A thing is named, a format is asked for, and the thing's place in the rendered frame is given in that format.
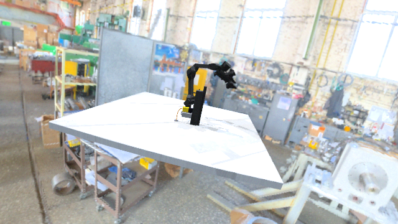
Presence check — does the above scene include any yellow power plug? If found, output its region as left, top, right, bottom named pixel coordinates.
left=181, top=106, right=193, bottom=113

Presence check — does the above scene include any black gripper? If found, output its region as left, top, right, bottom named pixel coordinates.
left=221, top=73, right=237, bottom=89

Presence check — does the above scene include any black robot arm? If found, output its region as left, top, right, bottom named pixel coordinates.
left=183, top=61, right=235, bottom=108

